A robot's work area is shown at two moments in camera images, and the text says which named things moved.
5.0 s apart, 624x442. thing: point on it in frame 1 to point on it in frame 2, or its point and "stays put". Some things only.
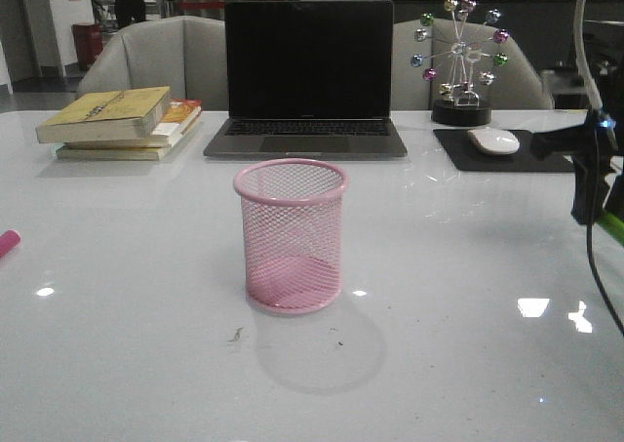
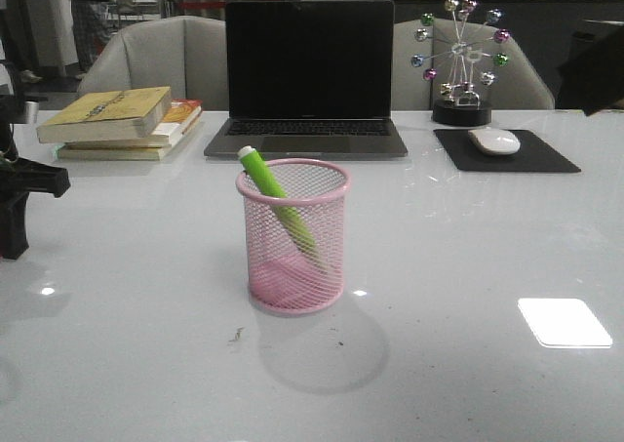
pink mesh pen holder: [292, 211] stays put
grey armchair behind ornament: [455, 58] stays put
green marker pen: [613, 225] to [252, 158]
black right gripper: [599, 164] to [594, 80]
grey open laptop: [308, 80] stays put
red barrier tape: [201, 4] stays put
